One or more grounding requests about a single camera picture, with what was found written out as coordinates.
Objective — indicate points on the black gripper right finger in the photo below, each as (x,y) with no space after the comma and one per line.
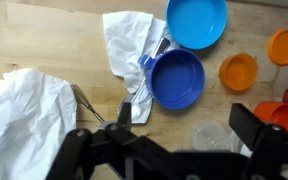
(245,124)

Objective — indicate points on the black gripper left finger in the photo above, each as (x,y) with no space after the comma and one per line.
(124,117)

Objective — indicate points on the orange plastic lid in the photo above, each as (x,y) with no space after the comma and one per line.
(278,48)

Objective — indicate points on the clear plastic container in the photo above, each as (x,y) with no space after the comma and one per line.
(210,135)

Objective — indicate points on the orange plastic container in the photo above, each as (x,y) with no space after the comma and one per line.
(238,72)

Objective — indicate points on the red-orange plastic cup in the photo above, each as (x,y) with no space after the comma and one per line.
(273,112)

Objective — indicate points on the metal whisk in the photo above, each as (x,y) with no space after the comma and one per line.
(81,98)

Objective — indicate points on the dark blue plastic cup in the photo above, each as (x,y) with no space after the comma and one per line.
(177,79)

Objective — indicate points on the small white crumpled cloth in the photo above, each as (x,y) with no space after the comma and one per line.
(128,35)

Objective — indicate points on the metal spoon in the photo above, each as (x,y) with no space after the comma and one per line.
(147,62)

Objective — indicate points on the large white crumpled cloth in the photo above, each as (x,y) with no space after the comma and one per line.
(36,112)

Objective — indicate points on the light blue plastic bowl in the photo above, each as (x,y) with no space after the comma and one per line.
(196,24)

